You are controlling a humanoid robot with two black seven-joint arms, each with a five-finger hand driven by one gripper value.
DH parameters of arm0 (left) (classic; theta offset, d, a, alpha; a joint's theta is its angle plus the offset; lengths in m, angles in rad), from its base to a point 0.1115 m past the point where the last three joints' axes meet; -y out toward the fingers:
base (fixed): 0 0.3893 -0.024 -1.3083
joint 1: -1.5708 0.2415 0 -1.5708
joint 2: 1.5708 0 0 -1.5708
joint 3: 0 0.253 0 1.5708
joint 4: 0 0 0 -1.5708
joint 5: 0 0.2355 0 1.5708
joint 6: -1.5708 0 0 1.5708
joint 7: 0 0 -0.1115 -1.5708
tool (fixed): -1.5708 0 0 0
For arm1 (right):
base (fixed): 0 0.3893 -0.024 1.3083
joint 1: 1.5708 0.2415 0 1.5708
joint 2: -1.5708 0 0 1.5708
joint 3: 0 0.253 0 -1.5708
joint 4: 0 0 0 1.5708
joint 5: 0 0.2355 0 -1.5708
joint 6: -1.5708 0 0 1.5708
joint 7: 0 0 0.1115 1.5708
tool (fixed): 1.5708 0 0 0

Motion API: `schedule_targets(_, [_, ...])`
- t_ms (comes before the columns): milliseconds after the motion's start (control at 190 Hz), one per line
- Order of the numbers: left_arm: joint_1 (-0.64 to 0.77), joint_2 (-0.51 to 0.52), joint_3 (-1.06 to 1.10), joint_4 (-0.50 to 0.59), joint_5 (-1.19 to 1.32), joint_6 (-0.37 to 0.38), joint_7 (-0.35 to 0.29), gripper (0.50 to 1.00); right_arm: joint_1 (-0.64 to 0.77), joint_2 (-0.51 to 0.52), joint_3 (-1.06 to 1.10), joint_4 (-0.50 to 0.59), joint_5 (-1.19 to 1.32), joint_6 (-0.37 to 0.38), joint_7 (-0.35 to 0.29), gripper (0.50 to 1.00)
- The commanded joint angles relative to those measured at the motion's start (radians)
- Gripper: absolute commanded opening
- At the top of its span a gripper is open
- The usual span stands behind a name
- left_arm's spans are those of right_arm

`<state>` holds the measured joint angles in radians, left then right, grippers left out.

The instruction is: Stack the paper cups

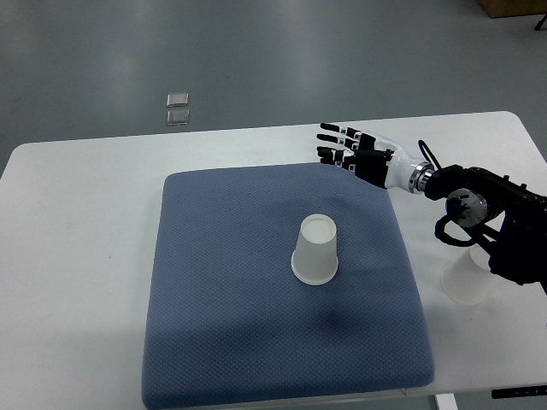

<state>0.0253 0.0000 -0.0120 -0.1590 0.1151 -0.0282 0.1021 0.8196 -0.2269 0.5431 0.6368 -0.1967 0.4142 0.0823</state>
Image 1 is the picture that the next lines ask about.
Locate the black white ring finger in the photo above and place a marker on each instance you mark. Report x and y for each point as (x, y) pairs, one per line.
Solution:
(331, 153)

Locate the black table control panel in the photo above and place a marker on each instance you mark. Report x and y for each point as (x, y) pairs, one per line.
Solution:
(519, 392)

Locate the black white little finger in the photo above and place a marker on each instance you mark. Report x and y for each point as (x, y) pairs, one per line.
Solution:
(345, 162)

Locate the upper metal floor plate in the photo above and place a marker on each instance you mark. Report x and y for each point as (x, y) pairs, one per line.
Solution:
(177, 99)

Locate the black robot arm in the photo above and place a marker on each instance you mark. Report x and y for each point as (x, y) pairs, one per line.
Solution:
(506, 220)

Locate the black tripod leg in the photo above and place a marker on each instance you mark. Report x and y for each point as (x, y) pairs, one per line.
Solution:
(540, 23)

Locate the white table leg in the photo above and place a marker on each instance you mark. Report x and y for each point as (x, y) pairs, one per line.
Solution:
(445, 402)

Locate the lower metal floor plate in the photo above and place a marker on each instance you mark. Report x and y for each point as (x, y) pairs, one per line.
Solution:
(178, 117)

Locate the white paper cup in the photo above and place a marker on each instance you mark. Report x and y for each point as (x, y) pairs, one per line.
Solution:
(468, 279)
(314, 260)

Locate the blue fabric cushion mat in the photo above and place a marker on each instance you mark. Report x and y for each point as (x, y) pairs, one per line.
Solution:
(229, 322)

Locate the metal floor plate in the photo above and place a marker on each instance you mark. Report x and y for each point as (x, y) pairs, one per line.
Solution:
(178, 117)
(177, 99)

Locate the white paper cup on mat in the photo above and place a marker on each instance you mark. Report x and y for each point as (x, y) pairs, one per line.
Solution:
(314, 260)

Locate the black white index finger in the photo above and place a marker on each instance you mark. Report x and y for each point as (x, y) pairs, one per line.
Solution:
(347, 131)

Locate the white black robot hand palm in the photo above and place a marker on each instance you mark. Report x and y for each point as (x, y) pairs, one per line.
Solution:
(386, 164)

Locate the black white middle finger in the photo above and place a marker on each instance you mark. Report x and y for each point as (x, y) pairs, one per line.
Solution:
(344, 141)

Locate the brown cardboard box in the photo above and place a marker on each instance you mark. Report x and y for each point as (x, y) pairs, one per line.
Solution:
(512, 8)

